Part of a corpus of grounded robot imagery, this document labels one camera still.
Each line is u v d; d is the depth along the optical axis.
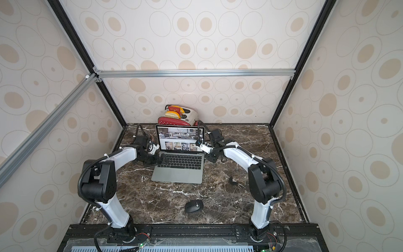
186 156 1.00
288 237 0.74
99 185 0.49
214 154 0.78
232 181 0.92
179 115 0.97
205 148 0.81
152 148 0.84
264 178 0.50
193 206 0.80
